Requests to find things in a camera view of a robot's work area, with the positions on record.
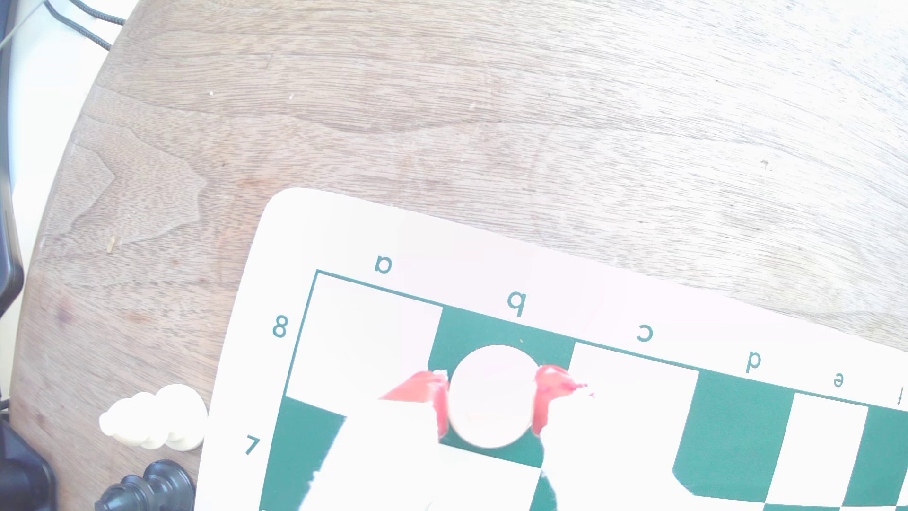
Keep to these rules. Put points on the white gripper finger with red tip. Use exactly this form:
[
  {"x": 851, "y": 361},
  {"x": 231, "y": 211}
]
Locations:
[
  {"x": 397, "y": 461},
  {"x": 603, "y": 468}
]

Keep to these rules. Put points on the white bishop chess piece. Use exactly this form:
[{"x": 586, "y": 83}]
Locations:
[{"x": 489, "y": 397}]

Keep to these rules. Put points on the green and white chess mat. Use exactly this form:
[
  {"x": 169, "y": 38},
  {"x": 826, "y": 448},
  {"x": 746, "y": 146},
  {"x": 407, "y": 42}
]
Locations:
[{"x": 730, "y": 426}]

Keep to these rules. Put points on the black chess piece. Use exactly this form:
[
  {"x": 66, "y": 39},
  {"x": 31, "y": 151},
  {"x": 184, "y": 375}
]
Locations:
[{"x": 149, "y": 488}]

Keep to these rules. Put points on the dark object beside table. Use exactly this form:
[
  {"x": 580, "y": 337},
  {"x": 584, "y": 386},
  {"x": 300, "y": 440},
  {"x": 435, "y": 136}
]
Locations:
[{"x": 21, "y": 468}]

